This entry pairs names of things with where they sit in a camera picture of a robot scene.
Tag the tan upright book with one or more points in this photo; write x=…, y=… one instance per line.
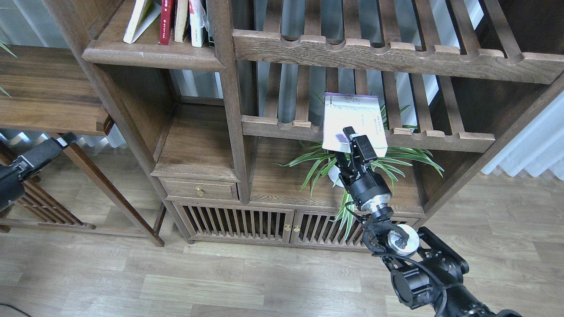
x=181, y=20

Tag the brown wooden side table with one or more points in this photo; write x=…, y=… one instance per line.
x=47, y=91

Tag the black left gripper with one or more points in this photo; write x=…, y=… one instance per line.
x=27, y=165

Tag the white curtain right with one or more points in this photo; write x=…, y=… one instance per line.
x=537, y=148

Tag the white curtain behind shelf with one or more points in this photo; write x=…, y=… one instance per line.
x=207, y=84

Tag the red cover book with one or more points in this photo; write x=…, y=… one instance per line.
x=166, y=21

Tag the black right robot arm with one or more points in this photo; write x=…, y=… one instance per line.
x=424, y=270

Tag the white red upright book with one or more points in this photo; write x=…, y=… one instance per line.
x=197, y=20

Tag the dark wooden bookshelf cabinet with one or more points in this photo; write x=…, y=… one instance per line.
x=468, y=101

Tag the yellow green cover book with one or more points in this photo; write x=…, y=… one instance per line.
x=143, y=15

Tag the dark upright book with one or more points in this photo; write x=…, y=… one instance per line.
x=209, y=24

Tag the pale purple cover book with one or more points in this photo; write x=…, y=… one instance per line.
x=362, y=113

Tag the slatted wooden rack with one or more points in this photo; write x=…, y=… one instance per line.
x=49, y=213

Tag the white plant pot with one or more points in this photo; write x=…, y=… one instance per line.
x=334, y=175

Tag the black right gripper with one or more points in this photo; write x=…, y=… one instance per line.
x=367, y=188

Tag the spider plant green leaves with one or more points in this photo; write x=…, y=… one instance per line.
x=323, y=160

